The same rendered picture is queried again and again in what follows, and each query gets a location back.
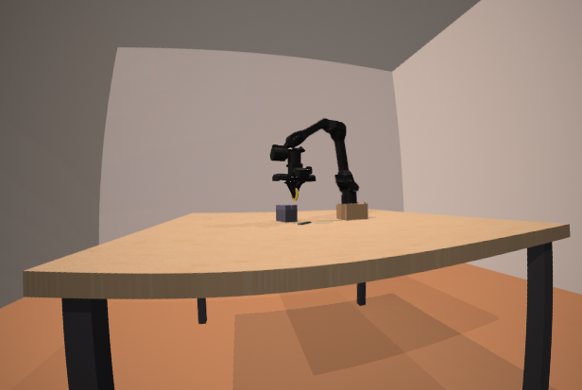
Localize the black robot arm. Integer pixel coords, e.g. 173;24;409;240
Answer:
270;118;359;205

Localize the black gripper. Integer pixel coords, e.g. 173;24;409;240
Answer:
272;161;316;198

